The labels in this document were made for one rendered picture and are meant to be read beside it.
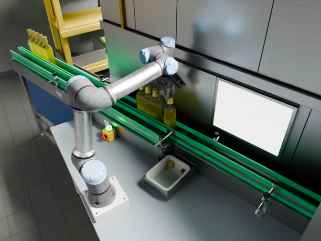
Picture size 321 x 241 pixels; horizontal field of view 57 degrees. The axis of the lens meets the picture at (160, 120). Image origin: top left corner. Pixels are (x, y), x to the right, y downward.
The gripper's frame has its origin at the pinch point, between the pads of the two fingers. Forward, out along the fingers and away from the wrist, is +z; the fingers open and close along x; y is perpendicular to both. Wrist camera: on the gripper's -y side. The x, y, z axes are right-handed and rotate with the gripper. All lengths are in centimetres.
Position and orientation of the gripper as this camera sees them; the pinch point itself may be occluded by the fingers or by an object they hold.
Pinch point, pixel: (170, 97)
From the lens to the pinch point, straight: 171.3
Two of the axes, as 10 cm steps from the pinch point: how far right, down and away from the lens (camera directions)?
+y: -7.5, -4.2, 5.2
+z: 0.1, 7.7, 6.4
